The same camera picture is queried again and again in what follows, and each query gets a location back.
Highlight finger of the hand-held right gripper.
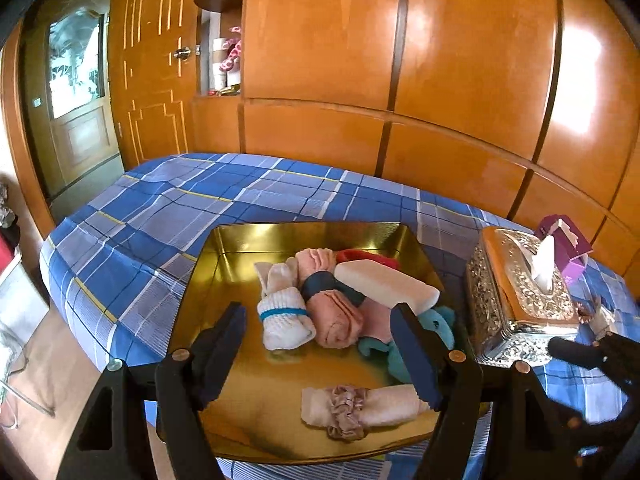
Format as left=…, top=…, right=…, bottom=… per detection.
left=562, top=400, right=640, bottom=461
left=547, top=335, right=640, bottom=386

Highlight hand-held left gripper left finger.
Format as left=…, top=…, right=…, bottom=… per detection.
left=55, top=302, right=248, bottom=480

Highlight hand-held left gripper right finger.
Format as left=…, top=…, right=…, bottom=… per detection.
left=390, top=302, right=586, bottom=480

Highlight teal plush toy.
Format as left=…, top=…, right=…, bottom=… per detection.
left=357, top=305, right=457, bottom=386

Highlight clear plastic packet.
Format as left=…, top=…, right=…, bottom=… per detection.
left=579, top=297, right=619, bottom=337

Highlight pink cloth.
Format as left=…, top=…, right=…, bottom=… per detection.
left=359, top=304, right=401, bottom=347

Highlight gold metal tray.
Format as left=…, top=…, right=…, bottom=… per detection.
left=156, top=222, right=493, bottom=463

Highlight white sock roll teal band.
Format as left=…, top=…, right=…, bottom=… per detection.
left=254, top=257, right=317, bottom=352

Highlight beige cloth roll with scrunchie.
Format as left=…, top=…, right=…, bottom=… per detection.
left=301, top=384, right=431, bottom=442

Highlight pink cloth roll navy band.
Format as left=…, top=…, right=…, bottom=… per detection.
left=295, top=247, right=369, bottom=349

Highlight red lace cloth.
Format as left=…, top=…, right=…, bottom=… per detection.
left=336, top=248, right=401, bottom=272

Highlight ornate gold tissue box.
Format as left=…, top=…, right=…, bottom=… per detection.
left=466, top=227, right=581, bottom=367

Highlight purple cardboard tissue box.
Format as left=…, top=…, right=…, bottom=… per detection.
left=535, top=214, right=592, bottom=283

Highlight white tissue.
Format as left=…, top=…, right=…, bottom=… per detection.
left=531, top=235, right=557, bottom=294

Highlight blue plaid bed sheet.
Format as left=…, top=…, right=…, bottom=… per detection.
left=39, top=152, right=640, bottom=480

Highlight clear acrylic stand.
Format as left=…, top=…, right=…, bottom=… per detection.
left=0, top=320, right=57, bottom=431

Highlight white storage box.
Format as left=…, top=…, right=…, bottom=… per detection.
left=0, top=250, right=51, bottom=353

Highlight camouflage cloth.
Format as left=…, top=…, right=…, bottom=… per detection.
left=0, top=180, right=18, bottom=228

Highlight wooden door with gold lines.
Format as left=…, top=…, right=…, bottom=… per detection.
left=109, top=0, right=203, bottom=171

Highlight glass-paned wooden door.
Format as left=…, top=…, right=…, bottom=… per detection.
left=22, top=4, right=125, bottom=206

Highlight white cylinder container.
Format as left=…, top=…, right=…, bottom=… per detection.
left=211, top=37, right=230, bottom=92

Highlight wooden wardrobe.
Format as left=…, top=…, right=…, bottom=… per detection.
left=192, top=0, right=640, bottom=273

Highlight pink artificial flowers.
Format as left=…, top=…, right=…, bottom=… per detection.
left=220, top=25, right=243, bottom=73

